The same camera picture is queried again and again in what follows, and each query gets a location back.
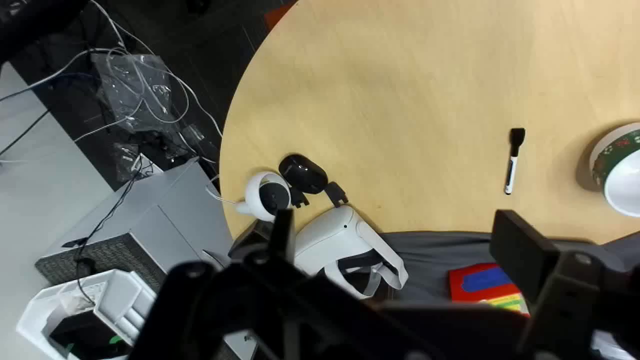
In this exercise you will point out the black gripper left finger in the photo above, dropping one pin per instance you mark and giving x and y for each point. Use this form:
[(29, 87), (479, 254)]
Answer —
[(283, 232)]

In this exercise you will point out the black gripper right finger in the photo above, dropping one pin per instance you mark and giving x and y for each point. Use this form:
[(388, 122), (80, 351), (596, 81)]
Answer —
[(522, 252)]

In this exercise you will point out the black and white marker pen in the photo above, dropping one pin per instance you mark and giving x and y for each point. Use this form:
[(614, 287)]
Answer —
[(516, 141)]

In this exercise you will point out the white VR controller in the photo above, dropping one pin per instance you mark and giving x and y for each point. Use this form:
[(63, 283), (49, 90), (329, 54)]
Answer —
[(265, 196)]

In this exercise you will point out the colourful block toy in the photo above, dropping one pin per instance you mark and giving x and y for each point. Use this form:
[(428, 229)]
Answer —
[(487, 285)]

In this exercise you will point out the black VR controller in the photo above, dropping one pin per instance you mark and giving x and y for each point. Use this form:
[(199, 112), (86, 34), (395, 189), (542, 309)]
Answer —
[(304, 176)]

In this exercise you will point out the white VR headset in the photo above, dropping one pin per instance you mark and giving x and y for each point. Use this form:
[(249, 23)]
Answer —
[(339, 247)]

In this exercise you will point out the grey table cloth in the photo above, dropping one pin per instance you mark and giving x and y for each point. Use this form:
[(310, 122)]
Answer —
[(428, 257)]

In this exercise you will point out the grey desktop computer case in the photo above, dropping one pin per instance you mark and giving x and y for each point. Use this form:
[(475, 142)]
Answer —
[(147, 226)]

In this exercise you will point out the white green christmas mug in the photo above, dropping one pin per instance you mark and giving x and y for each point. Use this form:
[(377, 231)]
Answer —
[(614, 169)]

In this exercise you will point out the clear plastic bag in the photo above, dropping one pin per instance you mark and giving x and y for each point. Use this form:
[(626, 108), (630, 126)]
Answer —
[(143, 93)]

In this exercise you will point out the white printer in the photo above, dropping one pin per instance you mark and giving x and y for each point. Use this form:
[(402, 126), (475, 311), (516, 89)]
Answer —
[(91, 318)]

